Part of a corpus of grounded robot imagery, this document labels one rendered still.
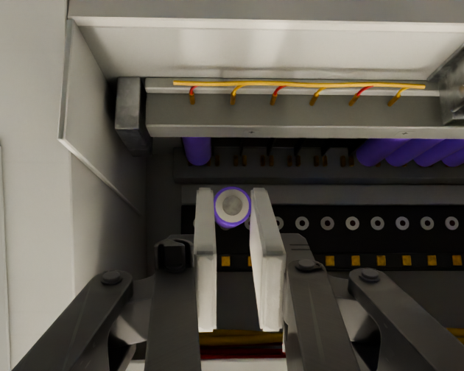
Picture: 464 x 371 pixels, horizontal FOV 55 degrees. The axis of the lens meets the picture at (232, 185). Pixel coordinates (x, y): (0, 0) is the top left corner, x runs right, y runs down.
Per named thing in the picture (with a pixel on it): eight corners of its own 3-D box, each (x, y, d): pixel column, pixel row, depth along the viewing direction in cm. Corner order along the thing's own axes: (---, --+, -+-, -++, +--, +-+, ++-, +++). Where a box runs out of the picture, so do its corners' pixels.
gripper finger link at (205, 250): (216, 333, 15) (194, 334, 15) (213, 246, 22) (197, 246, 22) (216, 252, 14) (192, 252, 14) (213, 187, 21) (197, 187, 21)
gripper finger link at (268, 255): (263, 252, 14) (286, 252, 14) (250, 187, 21) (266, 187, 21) (260, 333, 15) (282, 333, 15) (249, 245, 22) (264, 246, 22)
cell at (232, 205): (222, 234, 26) (225, 232, 20) (207, 207, 27) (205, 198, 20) (249, 218, 27) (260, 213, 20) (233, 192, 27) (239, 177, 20)
